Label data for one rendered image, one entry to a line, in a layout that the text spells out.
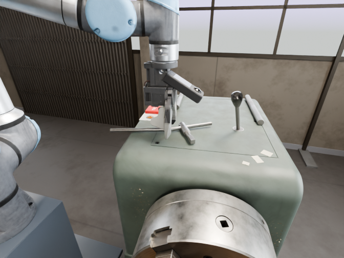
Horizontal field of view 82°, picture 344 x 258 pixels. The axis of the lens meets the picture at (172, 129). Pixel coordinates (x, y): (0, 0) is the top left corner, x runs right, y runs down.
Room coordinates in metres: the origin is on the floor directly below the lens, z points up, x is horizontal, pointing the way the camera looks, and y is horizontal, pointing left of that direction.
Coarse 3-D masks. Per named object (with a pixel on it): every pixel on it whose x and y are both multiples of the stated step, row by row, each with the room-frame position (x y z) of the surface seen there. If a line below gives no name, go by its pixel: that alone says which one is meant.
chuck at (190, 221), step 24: (168, 216) 0.27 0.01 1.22; (192, 216) 0.26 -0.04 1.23; (216, 216) 0.26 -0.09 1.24; (240, 216) 0.27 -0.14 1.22; (144, 240) 0.24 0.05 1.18; (168, 240) 0.22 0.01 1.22; (192, 240) 0.21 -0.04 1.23; (216, 240) 0.21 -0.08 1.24; (240, 240) 0.21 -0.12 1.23; (264, 240) 0.24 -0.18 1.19
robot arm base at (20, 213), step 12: (12, 192) 0.36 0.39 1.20; (24, 192) 0.39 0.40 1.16; (0, 204) 0.32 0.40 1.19; (12, 204) 0.34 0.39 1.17; (24, 204) 0.36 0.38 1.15; (0, 216) 0.31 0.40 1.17; (12, 216) 0.33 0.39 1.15; (24, 216) 0.34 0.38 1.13; (0, 228) 0.30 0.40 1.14; (12, 228) 0.31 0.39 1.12; (24, 228) 0.33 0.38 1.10; (0, 240) 0.29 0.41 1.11
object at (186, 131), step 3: (180, 123) 0.58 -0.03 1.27; (183, 123) 0.58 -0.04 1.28; (183, 126) 0.56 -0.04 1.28; (186, 126) 0.56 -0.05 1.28; (183, 129) 0.55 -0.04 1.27; (186, 129) 0.54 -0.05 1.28; (183, 132) 0.54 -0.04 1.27; (186, 132) 0.53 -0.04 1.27; (189, 132) 0.53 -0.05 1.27; (186, 135) 0.52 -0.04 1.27; (189, 135) 0.51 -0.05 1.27; (189, 138) 0.49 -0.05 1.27; (192, 138) 0.49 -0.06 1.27; (189, 141) 0.49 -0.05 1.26; (192, 141) 0.48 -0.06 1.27
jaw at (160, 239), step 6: (156, 234) 0.25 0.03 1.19; (162, 234) 0.24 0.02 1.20; (168, 234) 0.24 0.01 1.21; (156, 240) 0.23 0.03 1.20; (162, 240) 0.23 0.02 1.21; (156, 246) 0.22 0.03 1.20; (162, 246) 0.22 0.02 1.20; (168, 246) 0.22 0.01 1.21; (162, 252) 0.21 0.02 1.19; (168, 252) 0.21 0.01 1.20; (174, 252) 0.21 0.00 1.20
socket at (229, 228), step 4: (216, 220) 0.25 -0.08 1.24; (220, 220) 0.25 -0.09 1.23; (224, 220) 0.25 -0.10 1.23; (228, 220) 0.25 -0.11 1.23; (216, 224) 0.24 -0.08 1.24; (220, 224) 0.24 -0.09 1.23; (224, 224) 0.25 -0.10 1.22; (228, 224) 0.24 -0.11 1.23; (220, 228) 0.23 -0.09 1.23; (224, 228) 0.23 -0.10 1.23; (228, 228) 0.23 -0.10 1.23; (232, 228) 0.24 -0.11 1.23
